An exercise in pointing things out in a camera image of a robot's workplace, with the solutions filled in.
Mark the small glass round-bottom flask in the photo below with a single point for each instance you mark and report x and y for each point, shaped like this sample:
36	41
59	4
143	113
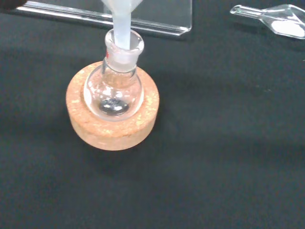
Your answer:
114	95

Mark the glass weighing funnel with powder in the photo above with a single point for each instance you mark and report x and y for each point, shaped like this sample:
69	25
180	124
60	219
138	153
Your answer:
283	23

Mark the black bench cloth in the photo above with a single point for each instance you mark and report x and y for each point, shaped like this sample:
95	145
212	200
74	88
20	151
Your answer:
214	143

